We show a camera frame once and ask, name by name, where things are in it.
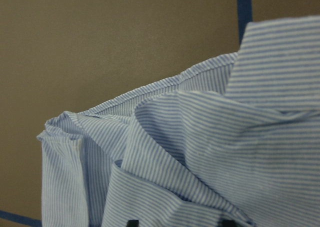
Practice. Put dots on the light blue striped shirt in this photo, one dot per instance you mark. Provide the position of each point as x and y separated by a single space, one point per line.
235 137

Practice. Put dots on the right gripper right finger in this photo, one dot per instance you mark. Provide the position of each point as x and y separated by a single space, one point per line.
228 223

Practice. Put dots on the brown paper table mat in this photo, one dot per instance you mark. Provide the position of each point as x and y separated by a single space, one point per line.
61 56

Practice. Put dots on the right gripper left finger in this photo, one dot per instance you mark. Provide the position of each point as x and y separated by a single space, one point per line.
132 223

